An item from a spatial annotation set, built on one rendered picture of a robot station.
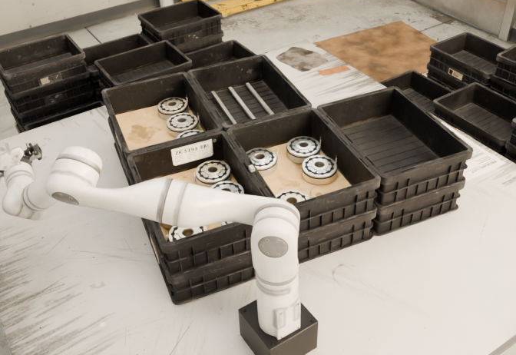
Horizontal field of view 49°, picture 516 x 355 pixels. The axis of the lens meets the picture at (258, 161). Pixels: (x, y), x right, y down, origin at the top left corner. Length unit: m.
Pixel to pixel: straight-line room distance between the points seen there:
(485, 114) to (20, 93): 2.25
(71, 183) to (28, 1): 3.63
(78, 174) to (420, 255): 0.96
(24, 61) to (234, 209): 2.30
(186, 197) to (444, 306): 0.76
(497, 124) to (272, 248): 1.91
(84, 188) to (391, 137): 1.05
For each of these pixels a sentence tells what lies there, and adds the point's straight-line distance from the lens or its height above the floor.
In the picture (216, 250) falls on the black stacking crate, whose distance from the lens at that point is 1.44.
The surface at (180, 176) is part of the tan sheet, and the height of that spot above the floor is 0.83.
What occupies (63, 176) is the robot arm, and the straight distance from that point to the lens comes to 1.17.
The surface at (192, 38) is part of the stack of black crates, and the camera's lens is 3.28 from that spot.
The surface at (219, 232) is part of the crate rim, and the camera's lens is 1.39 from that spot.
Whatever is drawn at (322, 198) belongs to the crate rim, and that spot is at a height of 0.93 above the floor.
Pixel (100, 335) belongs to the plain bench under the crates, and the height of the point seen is 0.70.
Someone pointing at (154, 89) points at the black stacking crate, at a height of 0.89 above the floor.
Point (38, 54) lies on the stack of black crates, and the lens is 3.31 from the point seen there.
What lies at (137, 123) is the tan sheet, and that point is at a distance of 1.98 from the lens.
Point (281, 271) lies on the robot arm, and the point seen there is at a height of 1.02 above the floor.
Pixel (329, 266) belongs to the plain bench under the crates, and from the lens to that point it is 1.61.
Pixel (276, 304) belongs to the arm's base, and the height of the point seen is 0.91.
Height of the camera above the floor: 1.90
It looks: 38 degrees down
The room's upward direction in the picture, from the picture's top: 2 degrees counter-clockwise
